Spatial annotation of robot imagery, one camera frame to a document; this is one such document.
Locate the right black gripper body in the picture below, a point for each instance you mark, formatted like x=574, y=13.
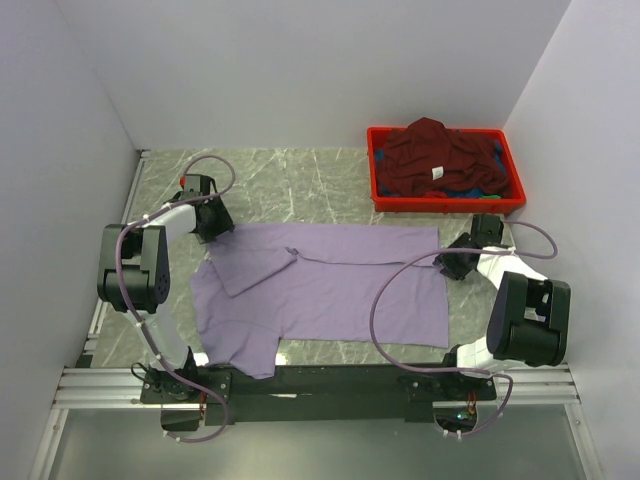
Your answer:
x=454, y=264

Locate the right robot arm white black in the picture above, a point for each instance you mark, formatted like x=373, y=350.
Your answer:
x=530, y=315

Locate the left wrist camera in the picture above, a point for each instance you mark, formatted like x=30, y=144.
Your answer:
x=196, y=185

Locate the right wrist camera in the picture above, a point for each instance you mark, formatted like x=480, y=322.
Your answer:
x=486, y=230

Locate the aluminium front rail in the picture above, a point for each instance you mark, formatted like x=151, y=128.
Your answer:
x=116, y=388

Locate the red plastic bin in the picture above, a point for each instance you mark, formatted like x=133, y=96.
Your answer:
x=376, y=137

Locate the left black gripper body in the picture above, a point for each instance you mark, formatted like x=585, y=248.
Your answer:
x=219, y=221

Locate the lavender t shirt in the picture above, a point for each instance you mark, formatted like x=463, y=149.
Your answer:
x=263, y=283

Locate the dark red t shirt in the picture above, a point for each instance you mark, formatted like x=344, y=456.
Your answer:
x=426, y=156

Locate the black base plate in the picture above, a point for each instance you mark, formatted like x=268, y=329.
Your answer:
x=314, y=393

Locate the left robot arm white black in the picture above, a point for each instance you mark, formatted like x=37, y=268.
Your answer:
x=134, y=278

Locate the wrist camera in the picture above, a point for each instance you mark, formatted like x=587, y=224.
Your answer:
x=486, y=230
x=196, y=185

